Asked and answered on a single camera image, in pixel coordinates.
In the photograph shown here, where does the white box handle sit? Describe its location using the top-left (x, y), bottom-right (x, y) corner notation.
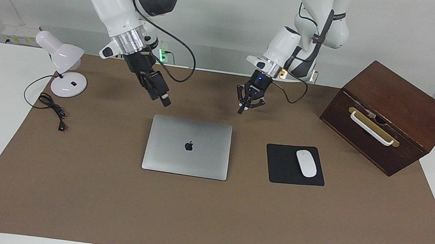
top-left (346, 110), bottom-right (398, 147)

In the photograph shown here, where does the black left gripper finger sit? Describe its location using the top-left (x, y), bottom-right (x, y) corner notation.
top-left (234, 84), bottom-right (248, 115)
top-left (247, 94), bottom-right (266, 112)

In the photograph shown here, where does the black lamp power cable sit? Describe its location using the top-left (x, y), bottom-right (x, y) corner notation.
top-left (19, 71), bottom-right (74, 133)

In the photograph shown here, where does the dark brown wooden box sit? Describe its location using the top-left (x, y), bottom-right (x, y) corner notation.
top-left (313, 54), bottom-right (435, 183)

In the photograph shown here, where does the silver laptop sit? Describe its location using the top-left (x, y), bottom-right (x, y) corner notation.
top-left (141, 113), bottom-right (234, 181)

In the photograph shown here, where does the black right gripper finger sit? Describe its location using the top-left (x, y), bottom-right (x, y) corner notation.
top-left (148, 70), bottom-right (176, 108)
top-left (134, 71), bottom-right (163, 101)

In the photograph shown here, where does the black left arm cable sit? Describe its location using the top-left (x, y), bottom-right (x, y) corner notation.
top-left (268, 3), bottom-right (336, 108)

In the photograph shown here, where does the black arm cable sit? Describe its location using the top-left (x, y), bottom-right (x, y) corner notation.
top-left (121, 0), bottom-right (206, 86)
top-left (268, 3), bottom-right (336, 108)

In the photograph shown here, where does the brown table mat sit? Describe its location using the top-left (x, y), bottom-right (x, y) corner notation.
top-left (0, 40), bottom-right (435, 244)

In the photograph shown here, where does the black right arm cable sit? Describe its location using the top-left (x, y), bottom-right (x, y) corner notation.
top-left (121, 0), bottom-right (206, 86)

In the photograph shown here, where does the white desk lamp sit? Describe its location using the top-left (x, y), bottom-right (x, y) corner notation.
top-left (28, 29), bottom-right (94, 101)

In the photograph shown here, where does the white base connector box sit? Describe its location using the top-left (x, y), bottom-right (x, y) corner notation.
top-left (157, 40), bottom-right (174, 63)

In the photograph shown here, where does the white computer mouse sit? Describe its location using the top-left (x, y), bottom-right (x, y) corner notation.
top-left (293, 149), bottom-right (320, 179)

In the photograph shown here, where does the white power strip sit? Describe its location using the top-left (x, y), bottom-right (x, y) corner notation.
top-left (0, 22), bottom-right (42, 48)

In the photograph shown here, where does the black mouse pad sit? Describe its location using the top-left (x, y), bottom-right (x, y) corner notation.
top-left (262, 140), bottom-right (330, 190)

